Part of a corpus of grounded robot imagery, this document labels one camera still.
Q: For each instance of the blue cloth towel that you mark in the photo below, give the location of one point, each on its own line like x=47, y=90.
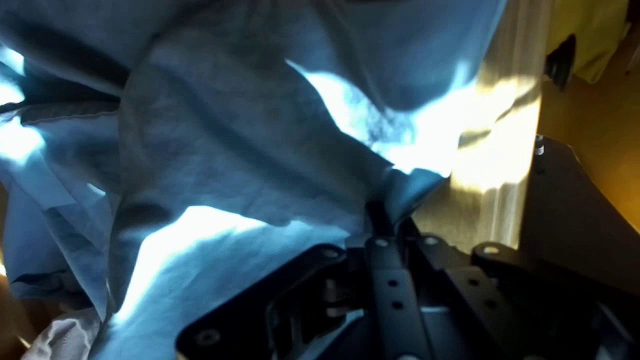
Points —
x=165, y=154

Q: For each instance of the wooden desk hutch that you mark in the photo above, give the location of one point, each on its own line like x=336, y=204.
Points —
x=484, y=196

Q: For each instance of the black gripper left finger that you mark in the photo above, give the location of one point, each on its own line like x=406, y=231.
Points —
x=275, y=318

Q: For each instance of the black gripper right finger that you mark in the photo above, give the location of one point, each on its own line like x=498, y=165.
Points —
x=395, y=307

